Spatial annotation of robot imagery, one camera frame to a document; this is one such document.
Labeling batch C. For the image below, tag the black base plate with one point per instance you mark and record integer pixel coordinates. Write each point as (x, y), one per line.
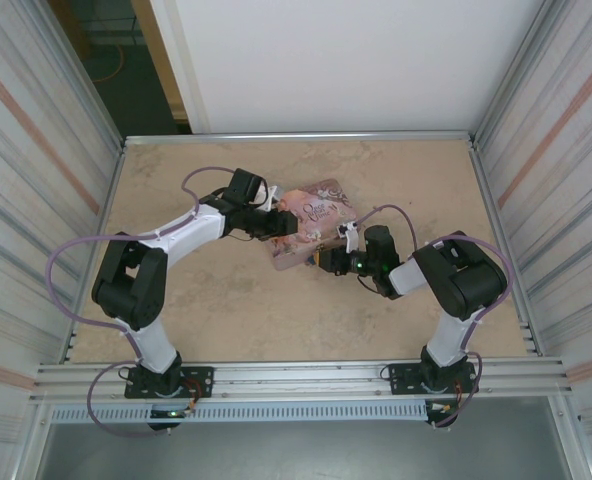
(201, 380)
(401, 377)

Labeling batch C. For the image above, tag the aluminium table edge bar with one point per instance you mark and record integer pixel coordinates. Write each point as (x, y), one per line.
(301, 137)

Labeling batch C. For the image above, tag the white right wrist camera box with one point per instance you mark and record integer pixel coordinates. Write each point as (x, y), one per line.
(351, 235)

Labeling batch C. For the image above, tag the aluminium mounting rail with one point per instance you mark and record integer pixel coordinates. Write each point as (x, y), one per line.
(301, 380)

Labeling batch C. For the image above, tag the grey metal sheet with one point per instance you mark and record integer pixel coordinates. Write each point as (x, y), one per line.
(301, 452)

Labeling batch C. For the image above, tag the aluminium side rail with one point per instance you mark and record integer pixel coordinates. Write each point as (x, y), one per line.
(96, 225)
(501, 200)

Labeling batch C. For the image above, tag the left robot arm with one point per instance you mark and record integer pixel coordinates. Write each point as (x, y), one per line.
(131, 285)

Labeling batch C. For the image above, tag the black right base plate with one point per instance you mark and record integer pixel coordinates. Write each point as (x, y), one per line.
(401, 377)

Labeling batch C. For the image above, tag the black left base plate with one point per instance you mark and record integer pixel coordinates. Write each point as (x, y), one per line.
(201, 380)

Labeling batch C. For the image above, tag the small blue padlock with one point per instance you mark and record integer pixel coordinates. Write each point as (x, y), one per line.
(309, 260)

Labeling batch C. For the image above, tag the pink printed tin box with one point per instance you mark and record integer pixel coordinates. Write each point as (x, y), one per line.
(316, 215)

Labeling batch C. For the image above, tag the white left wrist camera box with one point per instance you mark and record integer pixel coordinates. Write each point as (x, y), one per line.
(271, 197)

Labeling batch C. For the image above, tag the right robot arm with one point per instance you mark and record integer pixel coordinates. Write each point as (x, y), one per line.
(466, 280)

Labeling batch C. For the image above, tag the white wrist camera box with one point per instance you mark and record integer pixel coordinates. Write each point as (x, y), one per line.
(351, 235)
(271, 197)

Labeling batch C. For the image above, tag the wooden door frame strip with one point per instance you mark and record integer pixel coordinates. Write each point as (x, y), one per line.
(163, 60)

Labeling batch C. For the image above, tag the aluminium frame post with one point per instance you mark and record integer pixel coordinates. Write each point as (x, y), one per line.
(511, 75)
(88, 75)

